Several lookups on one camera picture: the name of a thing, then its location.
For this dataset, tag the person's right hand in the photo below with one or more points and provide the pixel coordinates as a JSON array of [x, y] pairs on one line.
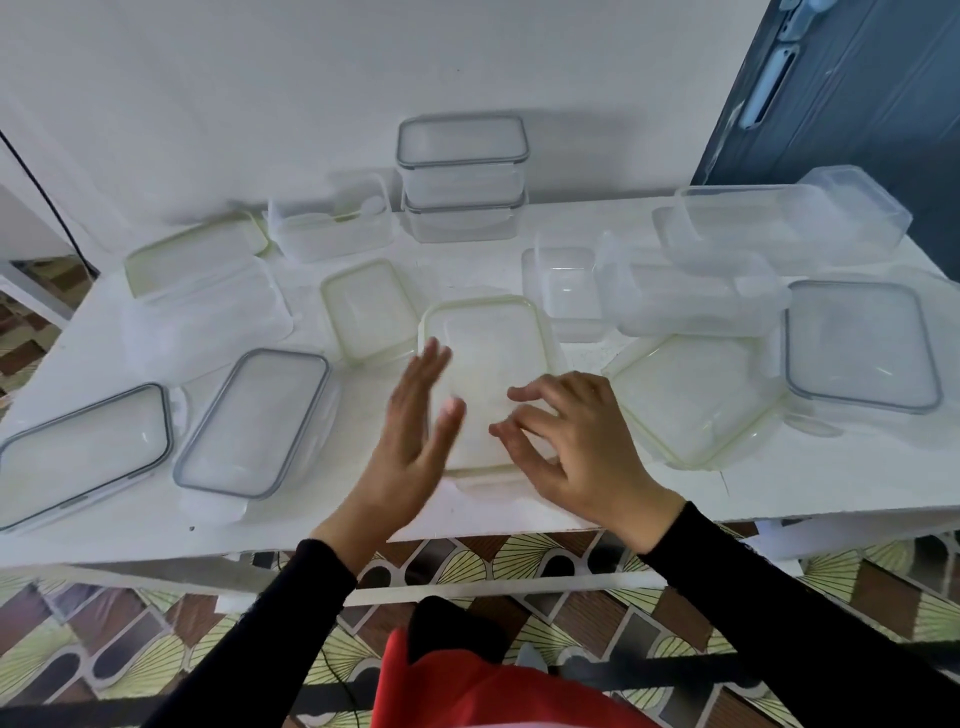
[[600, 465]]

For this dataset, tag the person's left hand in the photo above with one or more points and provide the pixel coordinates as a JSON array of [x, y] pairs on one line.
[[405, 465]]

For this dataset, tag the square green-rimmed clear lid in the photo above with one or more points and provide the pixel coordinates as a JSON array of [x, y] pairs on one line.
[[697, 401]]

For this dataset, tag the green-rimmed container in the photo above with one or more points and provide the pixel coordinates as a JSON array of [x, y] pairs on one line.
[[487, 345]]

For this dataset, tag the small green-rimmed clear lid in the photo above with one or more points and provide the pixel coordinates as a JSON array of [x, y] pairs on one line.
[[369, 311]]

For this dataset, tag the large grey-rimmed clear lid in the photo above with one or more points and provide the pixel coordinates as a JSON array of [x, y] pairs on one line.
[[251, 424], [82, 450], [862, 345]]

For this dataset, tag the small clear container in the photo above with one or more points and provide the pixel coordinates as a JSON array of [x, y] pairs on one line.
[[562, 292]]

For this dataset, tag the medium clear food container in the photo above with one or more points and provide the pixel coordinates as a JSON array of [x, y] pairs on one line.
[[330, 236], [465, 226], [461, 187]]

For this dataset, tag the large green-rimmed clear lid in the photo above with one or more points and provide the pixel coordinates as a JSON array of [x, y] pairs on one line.
[[195, 255]]

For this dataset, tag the person's right forearm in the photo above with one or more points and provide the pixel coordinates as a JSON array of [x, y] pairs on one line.
[[787, 622]]

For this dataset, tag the person's left forearm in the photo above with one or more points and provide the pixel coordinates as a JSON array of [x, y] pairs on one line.
[[262, 652]]

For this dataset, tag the black trousers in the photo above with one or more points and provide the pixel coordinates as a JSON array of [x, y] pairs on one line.
[[457, 626]]

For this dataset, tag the white table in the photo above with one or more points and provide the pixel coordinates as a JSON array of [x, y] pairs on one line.
[[825, 487]]

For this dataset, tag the red garment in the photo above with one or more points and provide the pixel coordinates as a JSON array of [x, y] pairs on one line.
[[487, 694]]

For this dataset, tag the blue-grey door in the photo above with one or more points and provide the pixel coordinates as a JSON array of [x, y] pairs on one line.
[[877, 135]]

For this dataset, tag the light blue door latch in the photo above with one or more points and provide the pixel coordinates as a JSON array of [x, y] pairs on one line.
[[799, 19]]

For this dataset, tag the white door frame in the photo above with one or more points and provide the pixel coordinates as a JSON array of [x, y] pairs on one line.
[[37, 296]]

